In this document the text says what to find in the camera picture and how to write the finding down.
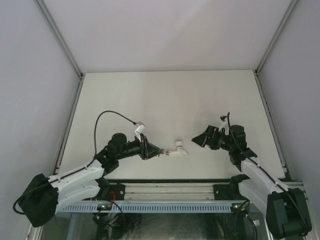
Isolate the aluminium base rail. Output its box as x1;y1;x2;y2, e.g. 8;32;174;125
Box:
39;177;307;202

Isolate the white plastic water faucet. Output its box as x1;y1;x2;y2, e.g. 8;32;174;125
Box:
165;140;188;157

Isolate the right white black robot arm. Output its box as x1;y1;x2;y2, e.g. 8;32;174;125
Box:
192;125;312;239

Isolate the grey slotted cable duct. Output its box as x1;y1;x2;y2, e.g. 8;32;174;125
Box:
60;202;241;214

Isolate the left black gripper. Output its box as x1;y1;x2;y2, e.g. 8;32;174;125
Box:
116;133;162;161

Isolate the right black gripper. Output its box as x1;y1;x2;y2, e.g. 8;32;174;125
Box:
191;125;234;152

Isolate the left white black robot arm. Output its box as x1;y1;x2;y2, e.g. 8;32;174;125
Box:
17;133;165;228

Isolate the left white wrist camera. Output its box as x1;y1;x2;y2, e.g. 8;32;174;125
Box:
134;121;146;142

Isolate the left black camera cable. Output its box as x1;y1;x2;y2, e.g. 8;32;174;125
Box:
93;110;137;158

